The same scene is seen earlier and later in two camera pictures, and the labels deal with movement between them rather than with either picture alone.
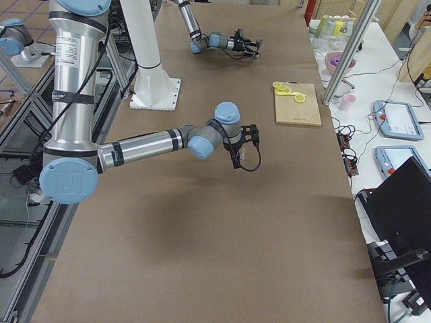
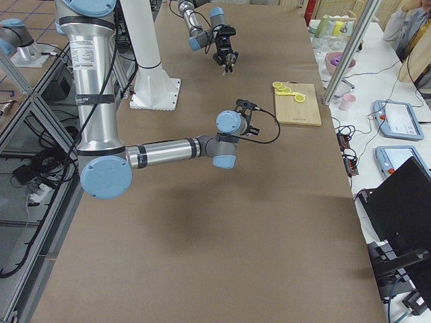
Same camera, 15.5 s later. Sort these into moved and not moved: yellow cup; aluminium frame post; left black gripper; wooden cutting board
Moved: left black gripper
Not moved: wooden cutting board; aluminium frame post; yellow cup
